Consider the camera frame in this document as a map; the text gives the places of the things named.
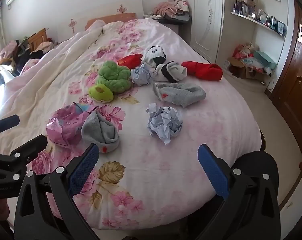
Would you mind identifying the heap of mixed clothes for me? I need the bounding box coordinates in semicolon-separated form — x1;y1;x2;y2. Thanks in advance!
0;36;57;78

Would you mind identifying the white wall shelf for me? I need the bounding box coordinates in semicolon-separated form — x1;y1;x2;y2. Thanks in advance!
230;11;287;38

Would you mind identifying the green slipper sock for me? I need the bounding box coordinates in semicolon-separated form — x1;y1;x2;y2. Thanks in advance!
88;83;114;103

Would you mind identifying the wall shelf with bottles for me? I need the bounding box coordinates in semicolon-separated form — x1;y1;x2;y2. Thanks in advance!
232;0;277;28

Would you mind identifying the cardboard box of clutter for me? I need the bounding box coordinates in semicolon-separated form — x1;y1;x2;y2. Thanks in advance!
227;43;277;81

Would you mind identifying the grey sock with red mark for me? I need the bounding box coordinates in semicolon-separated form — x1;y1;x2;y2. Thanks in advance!
81;110;120;153
153;82;206;108

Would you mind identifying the white wardrobe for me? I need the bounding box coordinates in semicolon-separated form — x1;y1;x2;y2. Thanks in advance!
177;0;225;64

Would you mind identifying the dark nightstand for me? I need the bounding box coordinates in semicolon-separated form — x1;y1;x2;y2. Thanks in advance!
163;17;192;38

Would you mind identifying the small paper ball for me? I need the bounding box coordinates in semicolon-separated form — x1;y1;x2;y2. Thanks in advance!
130;63;154;86

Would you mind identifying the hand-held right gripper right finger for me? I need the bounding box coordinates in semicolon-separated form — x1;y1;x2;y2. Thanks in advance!
197;144;280;240

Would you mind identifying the pink plastic wrapper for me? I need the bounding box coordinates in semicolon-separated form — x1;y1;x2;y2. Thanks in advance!
46;103;98;147

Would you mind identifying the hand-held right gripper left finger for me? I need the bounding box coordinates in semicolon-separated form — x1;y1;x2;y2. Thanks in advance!
14;143;101;240

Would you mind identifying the large red sock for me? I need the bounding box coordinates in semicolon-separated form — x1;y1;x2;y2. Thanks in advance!
181;61;223;82

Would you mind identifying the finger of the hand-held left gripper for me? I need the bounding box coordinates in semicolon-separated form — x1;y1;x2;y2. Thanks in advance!
0;114;20;140
0;134;48;180

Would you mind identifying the large paper ball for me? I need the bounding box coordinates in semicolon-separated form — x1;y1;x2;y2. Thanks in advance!
146;106;184;145

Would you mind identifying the small red sock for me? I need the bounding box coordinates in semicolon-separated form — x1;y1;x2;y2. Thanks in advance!
117;53;143;68

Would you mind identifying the green fluffy sock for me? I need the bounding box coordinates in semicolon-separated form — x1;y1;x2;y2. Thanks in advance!
97;61;132;96

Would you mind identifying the pink clothes pile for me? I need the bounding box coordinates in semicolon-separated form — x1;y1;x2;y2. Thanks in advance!
153;0;191;17

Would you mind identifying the brown wooden door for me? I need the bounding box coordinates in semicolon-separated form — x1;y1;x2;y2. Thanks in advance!
268;4;302;160

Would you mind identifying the white fluffy sock black trim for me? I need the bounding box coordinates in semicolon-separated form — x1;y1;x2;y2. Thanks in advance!
143;45;167;66

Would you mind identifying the wooden chair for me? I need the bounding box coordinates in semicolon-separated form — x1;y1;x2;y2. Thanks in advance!
28;28;48;52

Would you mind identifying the dark grey flat board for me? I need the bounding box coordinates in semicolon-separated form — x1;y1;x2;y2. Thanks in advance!
164;12;192;22

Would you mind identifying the pink floral blanket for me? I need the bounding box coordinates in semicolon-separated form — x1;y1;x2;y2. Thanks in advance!
0;18;263;230

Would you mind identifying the black and white sock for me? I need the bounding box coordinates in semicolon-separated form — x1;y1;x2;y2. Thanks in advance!
154;61;188;83

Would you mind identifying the blue picture frame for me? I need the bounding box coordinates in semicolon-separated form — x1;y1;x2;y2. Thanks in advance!
276;20;287;35

